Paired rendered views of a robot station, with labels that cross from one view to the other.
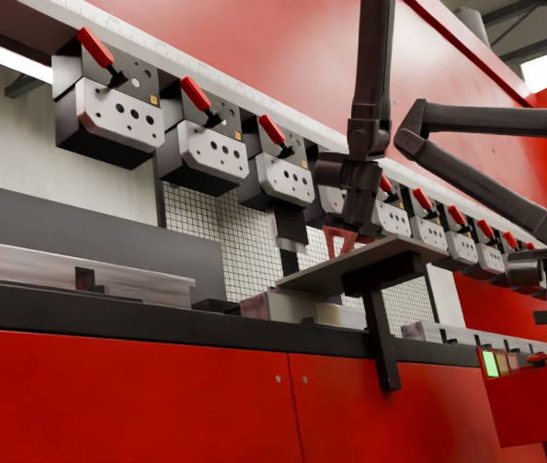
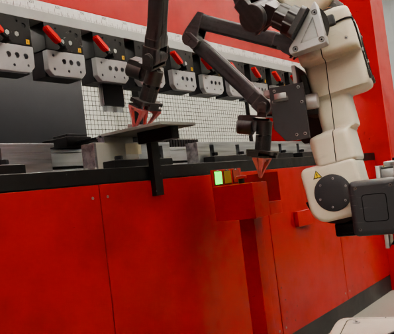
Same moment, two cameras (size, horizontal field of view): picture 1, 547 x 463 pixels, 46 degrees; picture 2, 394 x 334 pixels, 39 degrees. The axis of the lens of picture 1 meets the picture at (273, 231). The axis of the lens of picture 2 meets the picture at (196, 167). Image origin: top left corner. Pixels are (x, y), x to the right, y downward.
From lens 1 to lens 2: 0.78 m
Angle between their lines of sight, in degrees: 19
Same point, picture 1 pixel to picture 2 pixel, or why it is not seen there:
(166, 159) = (37, 69)
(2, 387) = not seen: outside the picture
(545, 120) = (266, 38)
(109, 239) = (6, 85)
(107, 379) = (10, 210)
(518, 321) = not seen: hidden behind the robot
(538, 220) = (254, 99)
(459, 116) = (220, 26)
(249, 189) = (88, 77)
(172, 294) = (41, 153)
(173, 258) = (48, 93)
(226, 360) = (65, 193)
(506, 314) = not seen: hidden behind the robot
